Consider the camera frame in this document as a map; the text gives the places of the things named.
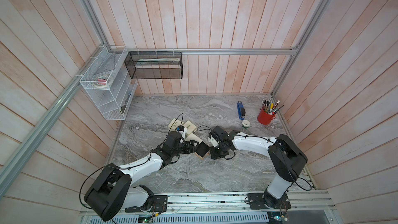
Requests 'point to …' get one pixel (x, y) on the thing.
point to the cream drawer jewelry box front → (177, 123)
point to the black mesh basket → (155, 65)
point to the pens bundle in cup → (269, 107)
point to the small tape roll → (245, 124)
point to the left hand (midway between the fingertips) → (193, 145)
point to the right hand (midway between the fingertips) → (211, 156)
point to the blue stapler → (241, 110)
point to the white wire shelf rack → (115, 100)
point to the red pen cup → (265, 117)
